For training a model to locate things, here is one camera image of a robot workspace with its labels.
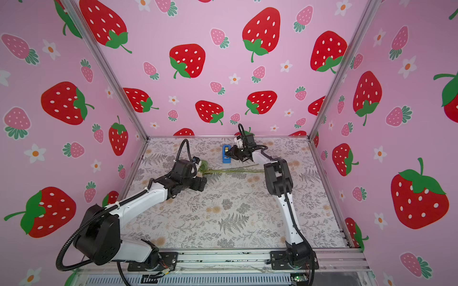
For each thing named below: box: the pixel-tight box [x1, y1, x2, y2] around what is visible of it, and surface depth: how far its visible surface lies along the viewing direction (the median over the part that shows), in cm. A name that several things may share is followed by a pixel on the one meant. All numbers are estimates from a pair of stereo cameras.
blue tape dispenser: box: [222, 144, 232, 164], surface depth 109 cm
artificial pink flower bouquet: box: [198, 160, 265, 176], surface depth 106 cm
